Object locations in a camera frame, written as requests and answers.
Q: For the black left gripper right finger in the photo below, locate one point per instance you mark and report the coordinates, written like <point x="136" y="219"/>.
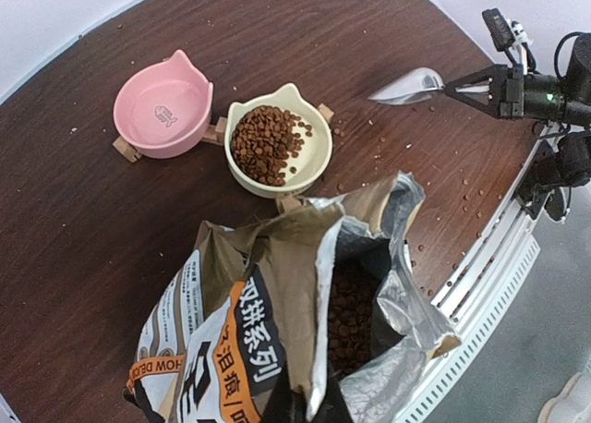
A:
<point x="333" y="408"/>

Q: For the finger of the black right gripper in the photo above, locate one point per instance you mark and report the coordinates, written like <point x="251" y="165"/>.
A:
<point x="481" y="100"/>
<point x="476" y="81"/>

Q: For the metal food scoop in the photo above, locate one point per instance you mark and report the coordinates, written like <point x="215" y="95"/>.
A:
<point x="421" y="84"/>

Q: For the pink pet bowl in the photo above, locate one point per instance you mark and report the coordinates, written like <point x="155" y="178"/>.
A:
<point x="164" y="109"/>

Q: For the brown kibble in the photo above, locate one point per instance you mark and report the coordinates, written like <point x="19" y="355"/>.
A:
<point x="263" y="141"/>

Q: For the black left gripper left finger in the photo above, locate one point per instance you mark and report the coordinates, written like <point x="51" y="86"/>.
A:
<point x="285" y="406"/>

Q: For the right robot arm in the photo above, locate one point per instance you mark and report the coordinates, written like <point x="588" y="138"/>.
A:
<point x="564" y="100"/>

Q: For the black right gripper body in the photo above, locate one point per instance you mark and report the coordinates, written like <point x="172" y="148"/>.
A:
<point x="507" y="91"/>

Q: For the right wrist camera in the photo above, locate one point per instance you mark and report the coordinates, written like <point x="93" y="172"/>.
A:
<point x="509" y="37"/>

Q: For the cream pet bowl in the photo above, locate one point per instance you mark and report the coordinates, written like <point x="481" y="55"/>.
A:
<point x="312" y="161"/>

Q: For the dog food bag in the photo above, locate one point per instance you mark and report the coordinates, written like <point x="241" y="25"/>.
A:
<point x="324" y="291"/>

